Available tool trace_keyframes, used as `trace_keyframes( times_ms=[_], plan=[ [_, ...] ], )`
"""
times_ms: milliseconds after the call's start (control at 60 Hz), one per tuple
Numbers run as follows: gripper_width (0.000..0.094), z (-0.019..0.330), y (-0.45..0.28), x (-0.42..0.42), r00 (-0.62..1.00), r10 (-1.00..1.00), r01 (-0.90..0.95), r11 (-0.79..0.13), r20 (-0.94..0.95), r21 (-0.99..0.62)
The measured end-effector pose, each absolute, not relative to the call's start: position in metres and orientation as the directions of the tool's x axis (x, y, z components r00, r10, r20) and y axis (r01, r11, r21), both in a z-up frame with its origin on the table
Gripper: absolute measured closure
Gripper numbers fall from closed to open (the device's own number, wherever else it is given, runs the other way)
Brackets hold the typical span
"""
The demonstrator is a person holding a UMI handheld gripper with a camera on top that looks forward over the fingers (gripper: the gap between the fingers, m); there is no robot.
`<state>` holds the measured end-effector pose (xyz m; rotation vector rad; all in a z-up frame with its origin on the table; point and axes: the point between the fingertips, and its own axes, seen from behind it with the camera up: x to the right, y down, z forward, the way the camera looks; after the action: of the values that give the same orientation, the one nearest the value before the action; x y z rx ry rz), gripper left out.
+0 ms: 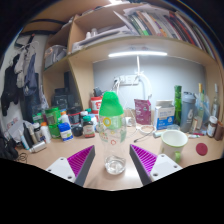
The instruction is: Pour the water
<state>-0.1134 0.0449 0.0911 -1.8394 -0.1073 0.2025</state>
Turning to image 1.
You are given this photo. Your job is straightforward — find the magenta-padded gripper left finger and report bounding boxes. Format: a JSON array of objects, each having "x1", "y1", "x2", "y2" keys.
[{"x1": 45, "y1": 144, "x2": 96, "y2": 187}]

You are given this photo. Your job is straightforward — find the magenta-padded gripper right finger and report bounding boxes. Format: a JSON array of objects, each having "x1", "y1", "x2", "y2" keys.
[{"x1": 129, "y1": 144, "x2": 184, "y2": 186}]

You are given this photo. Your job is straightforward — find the clear bottle with green cap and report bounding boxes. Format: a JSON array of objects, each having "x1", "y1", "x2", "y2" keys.
[{"x1": 98, "y1": 90, "x2": 128, "y2": 176}]

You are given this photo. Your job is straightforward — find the grey water bottle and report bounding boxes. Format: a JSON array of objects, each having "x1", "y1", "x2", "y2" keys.
[{"x1": 179, "y1": 91, "x2": 197, "y2": 134}]

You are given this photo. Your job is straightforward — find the light blue hairbrush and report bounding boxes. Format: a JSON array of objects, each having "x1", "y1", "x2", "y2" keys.
[{"x1": 152, "y1": 130, "x2": 168, "y2": 139}]

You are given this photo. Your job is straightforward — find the white tape roll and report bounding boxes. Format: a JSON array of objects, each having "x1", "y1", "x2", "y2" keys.
[{"x1": 138, "y1": 124, "x2": 156, "y2": 135}]

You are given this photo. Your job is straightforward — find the flat round red coaster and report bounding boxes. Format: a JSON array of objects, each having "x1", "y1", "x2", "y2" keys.
[{"x1": 195, "y1": 142, "x2": 209, "y2": 157}]

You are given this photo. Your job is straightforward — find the dark supplement bottle green lid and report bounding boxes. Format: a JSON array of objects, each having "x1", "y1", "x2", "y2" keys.
[{"x1": 82, "y1": 115, "x2": 96, "y2": 139}]

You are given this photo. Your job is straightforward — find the green canister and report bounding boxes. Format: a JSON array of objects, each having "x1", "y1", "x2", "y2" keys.
[{"x1": 45, "y1": 107, "x2": 62, "y2": 126}]

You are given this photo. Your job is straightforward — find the pink pouch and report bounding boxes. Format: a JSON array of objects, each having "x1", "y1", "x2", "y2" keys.
[{"x1": 134, "y1": 98, "x2": 152, "y2": 126}]

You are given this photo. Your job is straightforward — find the tall green bottle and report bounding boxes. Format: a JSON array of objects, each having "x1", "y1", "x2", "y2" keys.
[{"x1": 173, "y1": 85, "x2": 183, "y2": 126}]

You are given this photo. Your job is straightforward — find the red and white canister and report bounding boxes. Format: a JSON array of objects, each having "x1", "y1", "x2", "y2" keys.
[{"x1": 90, "y1": 96, "x2": 104, "y2": 115}]

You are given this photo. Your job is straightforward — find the clear glass bottle white cap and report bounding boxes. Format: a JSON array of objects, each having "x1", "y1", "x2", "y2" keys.
[{"x1": 210, "y1": 83, "x2": 221, "y2": 119}]

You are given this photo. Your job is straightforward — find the hanging clothes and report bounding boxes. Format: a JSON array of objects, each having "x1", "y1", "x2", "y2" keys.
[{"x1": 0, "y1": 39, "x2": 43, "y2": 118}]

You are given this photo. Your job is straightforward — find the wooden shelf unit with books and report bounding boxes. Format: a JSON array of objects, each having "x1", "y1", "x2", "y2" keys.
[{"x1": 19, "y1": 0, "x2": 224, "y2": 113}]

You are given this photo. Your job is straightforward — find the white LED light bar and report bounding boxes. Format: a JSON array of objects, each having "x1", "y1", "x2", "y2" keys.
[{"x1": 107, "y1": 50, "x2": 169, "y2": 58}]

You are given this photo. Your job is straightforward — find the white mug with green handle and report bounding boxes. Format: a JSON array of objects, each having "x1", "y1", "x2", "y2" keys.
[{"x1": 158, "y1": 129, "x2": 189, "y2": 164}]

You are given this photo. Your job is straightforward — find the white cable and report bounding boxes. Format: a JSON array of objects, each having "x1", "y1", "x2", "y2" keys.
[{"x1": 114, "y1": 54, "x2": 154, "y2": 111}]

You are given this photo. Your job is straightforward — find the white wall power outlet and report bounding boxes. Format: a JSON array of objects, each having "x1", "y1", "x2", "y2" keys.
[{"x1": 113, "y1": 74, "x2": 140, "y2": 86}]

